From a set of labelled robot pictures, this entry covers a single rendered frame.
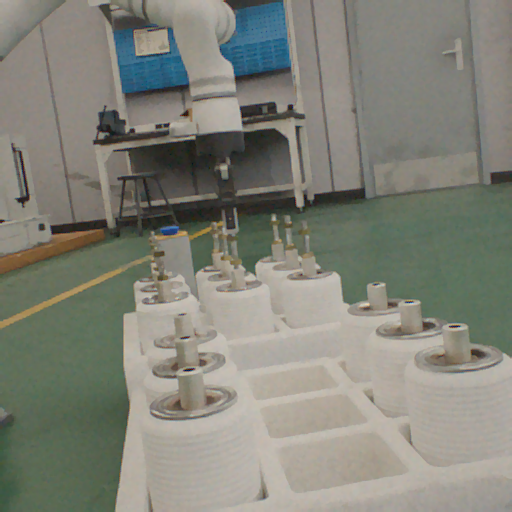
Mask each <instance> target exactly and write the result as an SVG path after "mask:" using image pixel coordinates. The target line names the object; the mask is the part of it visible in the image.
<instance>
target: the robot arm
mask: <svg viewBox="0 0 512 512"><path fill-rule="evenodd" d="M65 1H66V0H0V63H1V62H2V61H3V60H4V58H5V57H7V56H8V55H9V53H10V52H11V51H12V50H13V48H14V47H15V46H16V45H17V44H18V43H20V42H21V41H23V40H24V39H25V37H26V36H27V35H28V34H29V33H30V32H31V31H32V30H33V29H34V28H35V27H36V26H37V25H39V24H40V23H41V21H42V20H44V19H45V18H46V17H47V16H48V15H49V14H51V13H52V12H53V11H55V10H57V9H58V8H59V7H60V5H61V4H63V3H64V2H65ZM109 2H111V3H112V4H114V5H117V6H118V7H120V8H122V9H123V10H125V11H127V12H129V13H132V15H134V16H136V17H139V18H141V19H143V20H145V21H149V22H151V23H154V24H157V25H160V26H167V28H171V29H173V32H174V37H175V40H176V44H177V47H179V50H180V53H181V56H182V60H183V62H184V65H185V67H186V69H187V73H188V76H189V85H190V93H191V101H192V123H173V124H171V125H170V126H169V134H170V137H171V138H177V140H178V138H185V137H189V136H194V135H195V138H196V147H197V154H198V156H199V157H200V158H206V157H213V158H214V159H215V163H216V166H215V168H210V171H212V179H213V180H214V183H215V191H216V196H218V199H219V206H221V212H222V220H223V227H224V232H225V233H226V234H232V233H237V232H238V231H239V229H238V221H237V212H236V208H235V207H237V206H236V205H237V198H236V194H237V182H236V177H237V170H236V165H234V166H232V164H231V163H230V155H231V154H232V153H240V152H243V151H244V149H245V148H244V141H243V132H242V124H241V115H240V110H239V106H238V101H237V94H236V85H235V78H234V71H233V67H232V65H231V63H229V62H228V61H226V60H225V59H224V58H223V57H222V55H221V53H220V50H219V45H222V44H224V43H225V42H227V41H228V39H229V38H231V37H232V35H233V33H234V31H235V26H236V21H235V16H234V14H233V12H232V9H230V8H229V6H228V5H227V4H226V3H224V2H223V1H221V0H109Z"/></svg>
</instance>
